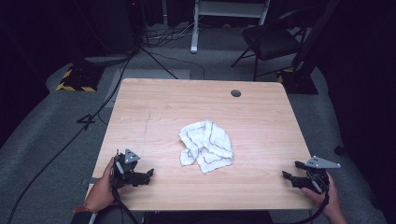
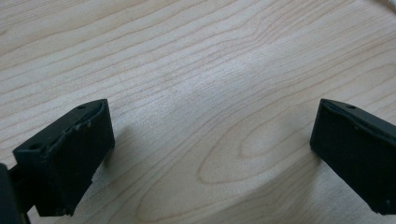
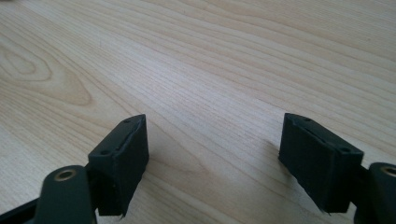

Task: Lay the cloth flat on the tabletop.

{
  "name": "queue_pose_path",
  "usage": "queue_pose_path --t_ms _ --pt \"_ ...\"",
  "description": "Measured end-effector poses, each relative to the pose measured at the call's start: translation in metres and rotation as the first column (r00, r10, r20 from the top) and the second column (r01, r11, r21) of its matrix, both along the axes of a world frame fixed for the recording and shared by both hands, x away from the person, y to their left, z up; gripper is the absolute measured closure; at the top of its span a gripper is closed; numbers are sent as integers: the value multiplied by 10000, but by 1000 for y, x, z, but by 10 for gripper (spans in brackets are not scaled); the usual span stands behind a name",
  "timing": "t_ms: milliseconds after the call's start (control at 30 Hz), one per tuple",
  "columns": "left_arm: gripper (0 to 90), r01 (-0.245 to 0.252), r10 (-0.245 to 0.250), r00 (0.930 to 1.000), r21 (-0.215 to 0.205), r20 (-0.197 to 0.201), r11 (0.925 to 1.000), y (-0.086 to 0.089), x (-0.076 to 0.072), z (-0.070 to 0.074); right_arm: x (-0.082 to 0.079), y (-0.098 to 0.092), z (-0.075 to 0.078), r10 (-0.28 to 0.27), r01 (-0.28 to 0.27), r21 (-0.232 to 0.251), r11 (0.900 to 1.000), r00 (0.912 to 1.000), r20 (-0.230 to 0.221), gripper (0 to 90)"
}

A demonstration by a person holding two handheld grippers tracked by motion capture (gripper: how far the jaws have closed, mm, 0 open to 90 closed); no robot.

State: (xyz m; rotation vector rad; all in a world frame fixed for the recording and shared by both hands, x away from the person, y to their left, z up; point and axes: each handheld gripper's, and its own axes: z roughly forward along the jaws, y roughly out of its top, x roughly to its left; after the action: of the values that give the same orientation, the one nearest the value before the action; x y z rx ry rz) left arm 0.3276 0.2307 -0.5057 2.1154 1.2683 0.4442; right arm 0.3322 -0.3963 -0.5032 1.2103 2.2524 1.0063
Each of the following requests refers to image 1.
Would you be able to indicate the person's left hand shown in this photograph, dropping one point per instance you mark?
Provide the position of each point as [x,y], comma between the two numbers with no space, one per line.
[101,191]

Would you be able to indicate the dark equipment cabinet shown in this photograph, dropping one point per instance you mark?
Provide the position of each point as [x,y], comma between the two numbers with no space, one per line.
[112,28]

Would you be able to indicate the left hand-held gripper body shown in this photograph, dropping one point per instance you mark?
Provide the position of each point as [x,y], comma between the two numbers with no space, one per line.
[126,168]

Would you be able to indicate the black folding chair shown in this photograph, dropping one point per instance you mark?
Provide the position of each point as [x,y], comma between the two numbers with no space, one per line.
[269,42]

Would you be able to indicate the hazard-striped black stand base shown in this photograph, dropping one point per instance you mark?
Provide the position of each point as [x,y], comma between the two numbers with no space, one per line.
[79,79]

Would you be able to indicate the white metal stand frame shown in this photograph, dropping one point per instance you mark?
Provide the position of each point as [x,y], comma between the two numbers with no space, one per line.
[195,31]

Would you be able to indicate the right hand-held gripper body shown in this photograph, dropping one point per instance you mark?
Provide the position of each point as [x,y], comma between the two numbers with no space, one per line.
[316,177]

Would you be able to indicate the white cloth with coloured stitching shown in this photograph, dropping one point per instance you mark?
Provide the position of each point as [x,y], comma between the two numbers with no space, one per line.
[207,146]

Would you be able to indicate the black stand with slanted post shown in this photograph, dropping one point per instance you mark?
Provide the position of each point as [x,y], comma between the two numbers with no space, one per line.
[303,77]

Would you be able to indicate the person's right hand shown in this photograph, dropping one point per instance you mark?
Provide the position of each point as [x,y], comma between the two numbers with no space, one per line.
[330,199]

